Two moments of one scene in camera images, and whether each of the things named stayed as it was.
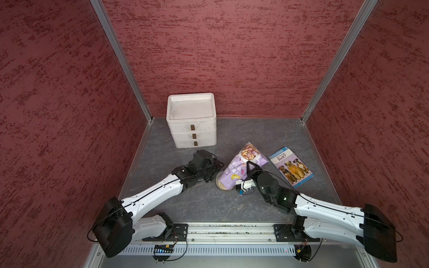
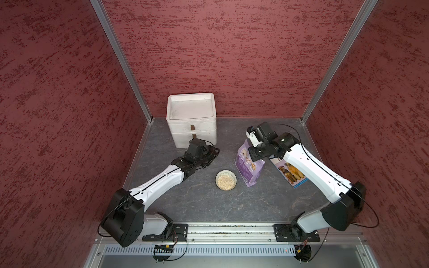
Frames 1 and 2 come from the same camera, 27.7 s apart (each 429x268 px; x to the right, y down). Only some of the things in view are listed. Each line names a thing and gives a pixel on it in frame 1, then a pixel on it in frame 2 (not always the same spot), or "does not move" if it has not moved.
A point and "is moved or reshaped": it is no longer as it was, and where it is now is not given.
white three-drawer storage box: (192, 118) does not move
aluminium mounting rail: (232, 232) does not move
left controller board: (163, 248) does not move
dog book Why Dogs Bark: (295, 170) does not move
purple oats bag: (235, 168) is moved or reshaped
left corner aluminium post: (120, 53) does not move
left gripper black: (214, 162) to (212, 153)
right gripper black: (252, 172) to (254, 156)
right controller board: (303, 252) does not move
